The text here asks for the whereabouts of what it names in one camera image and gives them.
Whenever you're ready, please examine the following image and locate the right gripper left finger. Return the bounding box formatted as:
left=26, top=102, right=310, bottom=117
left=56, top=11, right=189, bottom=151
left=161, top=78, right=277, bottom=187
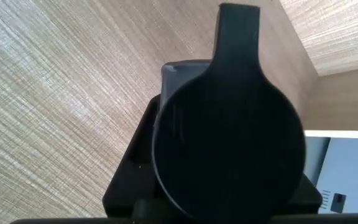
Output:
left=102, top=94, right=165, bottom=218

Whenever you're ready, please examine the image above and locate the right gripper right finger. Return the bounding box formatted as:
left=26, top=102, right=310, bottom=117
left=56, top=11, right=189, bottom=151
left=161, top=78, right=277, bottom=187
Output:
left=286, top=173, right=323, bottom=215

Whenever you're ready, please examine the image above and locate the black round frying pan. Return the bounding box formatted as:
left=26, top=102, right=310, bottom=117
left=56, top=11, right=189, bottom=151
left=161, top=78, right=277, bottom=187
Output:
left=151, top=2, right=307, bottom=222

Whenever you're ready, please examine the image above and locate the grey box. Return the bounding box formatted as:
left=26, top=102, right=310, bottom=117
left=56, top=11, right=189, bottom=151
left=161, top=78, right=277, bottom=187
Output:
left=160, top=60, right=212, bottom=110

